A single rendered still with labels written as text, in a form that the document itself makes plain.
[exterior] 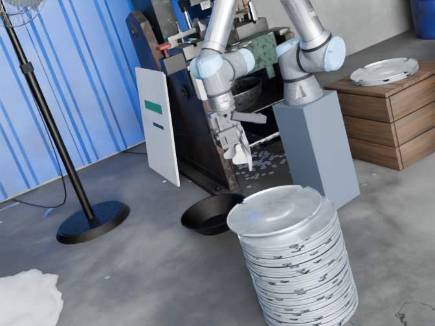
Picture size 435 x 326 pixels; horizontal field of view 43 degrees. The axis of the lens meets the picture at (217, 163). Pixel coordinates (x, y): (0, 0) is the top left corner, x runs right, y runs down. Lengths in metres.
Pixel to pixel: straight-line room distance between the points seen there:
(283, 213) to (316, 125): 0.57
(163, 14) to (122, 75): 1.01
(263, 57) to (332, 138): 0.65
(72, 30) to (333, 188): 2.13
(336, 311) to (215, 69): 0.77
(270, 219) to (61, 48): 2.40
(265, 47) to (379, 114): 0.62
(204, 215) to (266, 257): 0.99
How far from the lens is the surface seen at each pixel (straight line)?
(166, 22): 2.89
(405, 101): 2.41
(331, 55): 1.98
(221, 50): 1.81
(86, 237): 2.74
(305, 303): 1.60
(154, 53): 2.91
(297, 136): 2.15
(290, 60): 2.08
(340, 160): 2.22
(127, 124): 3.85
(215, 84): 1.62
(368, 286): 1.80
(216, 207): 2.50
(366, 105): 2.44
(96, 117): 3.80
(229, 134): 1.66
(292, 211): 1.63
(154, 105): 3.05
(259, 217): 1.64
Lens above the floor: 1.06
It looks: 20 degrees down
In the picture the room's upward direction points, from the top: 18 degrees counter-clockwise
